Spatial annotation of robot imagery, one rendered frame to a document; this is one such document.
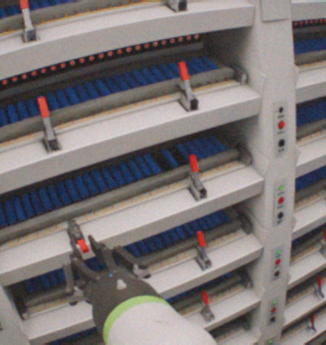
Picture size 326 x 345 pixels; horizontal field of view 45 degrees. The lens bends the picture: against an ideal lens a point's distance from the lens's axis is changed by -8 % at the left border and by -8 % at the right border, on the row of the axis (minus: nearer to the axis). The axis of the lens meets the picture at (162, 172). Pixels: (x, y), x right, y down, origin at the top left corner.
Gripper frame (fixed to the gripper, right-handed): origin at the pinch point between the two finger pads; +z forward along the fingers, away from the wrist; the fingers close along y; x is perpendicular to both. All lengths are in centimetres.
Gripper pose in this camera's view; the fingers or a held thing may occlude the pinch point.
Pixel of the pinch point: (86, 252)
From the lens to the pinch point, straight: 72.6
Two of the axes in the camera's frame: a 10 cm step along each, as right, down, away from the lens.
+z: -4.0, -1.9, 9.0
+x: -2.0, -9.4, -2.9
